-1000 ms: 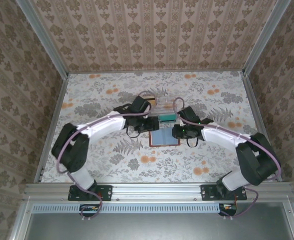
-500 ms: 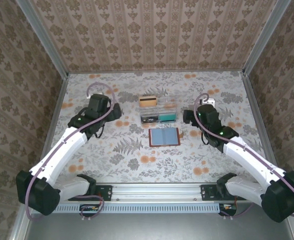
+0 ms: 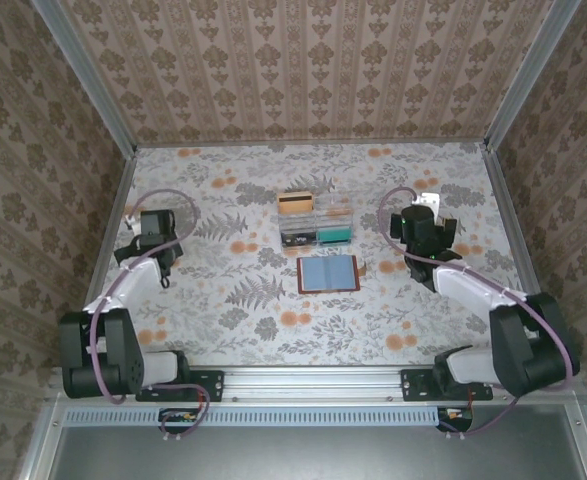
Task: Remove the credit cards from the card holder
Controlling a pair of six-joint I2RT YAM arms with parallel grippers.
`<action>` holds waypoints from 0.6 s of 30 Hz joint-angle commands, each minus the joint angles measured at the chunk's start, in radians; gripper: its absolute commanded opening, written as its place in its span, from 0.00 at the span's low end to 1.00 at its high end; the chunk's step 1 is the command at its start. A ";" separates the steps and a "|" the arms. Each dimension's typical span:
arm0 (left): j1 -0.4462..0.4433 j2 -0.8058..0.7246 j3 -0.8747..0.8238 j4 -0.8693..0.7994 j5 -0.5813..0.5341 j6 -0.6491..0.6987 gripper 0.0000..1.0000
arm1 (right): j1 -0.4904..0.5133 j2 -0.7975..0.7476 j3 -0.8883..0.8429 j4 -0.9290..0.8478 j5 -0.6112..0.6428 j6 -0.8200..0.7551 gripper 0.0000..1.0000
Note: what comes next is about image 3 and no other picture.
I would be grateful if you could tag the brown leather card holder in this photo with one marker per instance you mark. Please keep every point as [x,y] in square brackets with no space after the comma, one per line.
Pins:
[328,275]

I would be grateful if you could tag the tan credit card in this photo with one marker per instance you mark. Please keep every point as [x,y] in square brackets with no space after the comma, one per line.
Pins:
[295,206]

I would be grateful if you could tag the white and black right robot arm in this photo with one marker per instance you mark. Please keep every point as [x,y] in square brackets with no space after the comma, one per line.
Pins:
[473,287]

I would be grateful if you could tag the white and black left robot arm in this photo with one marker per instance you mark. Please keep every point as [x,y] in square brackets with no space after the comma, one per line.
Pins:
[128,285]

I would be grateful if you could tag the teal card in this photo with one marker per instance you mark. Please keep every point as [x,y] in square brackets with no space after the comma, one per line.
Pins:
[334,236]

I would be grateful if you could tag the black card with white print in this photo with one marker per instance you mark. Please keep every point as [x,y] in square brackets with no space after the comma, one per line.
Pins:
[298,241]

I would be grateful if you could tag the clear acrylic organizer box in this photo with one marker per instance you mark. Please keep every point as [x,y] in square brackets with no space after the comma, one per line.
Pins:
[333,210]

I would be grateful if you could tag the floral patterned table cover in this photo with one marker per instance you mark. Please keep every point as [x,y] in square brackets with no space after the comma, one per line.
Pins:
[373,325]

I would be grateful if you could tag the grey metal sheet panel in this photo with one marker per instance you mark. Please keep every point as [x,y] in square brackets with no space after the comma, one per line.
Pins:
[298,455]

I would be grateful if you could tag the aluminium table side rail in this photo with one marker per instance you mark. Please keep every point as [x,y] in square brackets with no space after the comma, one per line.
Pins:
[119,200]
[522,250]

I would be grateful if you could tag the aluminium table end rail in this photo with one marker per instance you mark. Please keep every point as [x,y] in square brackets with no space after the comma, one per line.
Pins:
[323,145]

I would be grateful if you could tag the aluminium frame post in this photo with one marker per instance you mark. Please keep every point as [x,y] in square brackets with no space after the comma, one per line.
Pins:
[528,75]
[92,80]

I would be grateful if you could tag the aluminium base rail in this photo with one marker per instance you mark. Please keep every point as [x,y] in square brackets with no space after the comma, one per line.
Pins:
[313,382]

